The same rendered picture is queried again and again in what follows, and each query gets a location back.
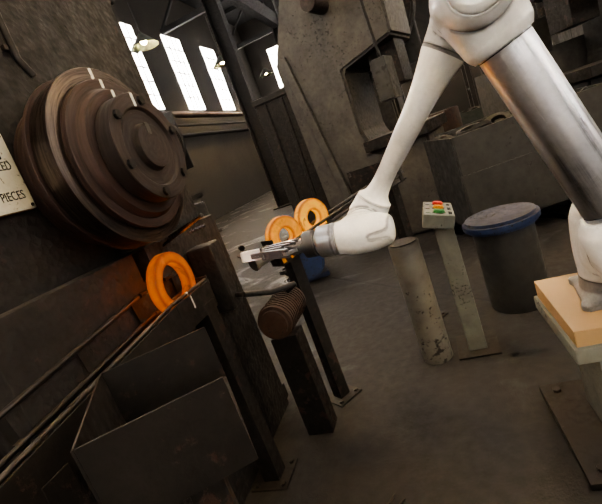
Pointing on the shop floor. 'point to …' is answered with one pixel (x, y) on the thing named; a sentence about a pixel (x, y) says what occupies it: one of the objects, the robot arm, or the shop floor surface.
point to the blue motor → (314, 267)
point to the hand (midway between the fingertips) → (252, 255)
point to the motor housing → (297, 359)
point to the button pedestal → (443, 222)
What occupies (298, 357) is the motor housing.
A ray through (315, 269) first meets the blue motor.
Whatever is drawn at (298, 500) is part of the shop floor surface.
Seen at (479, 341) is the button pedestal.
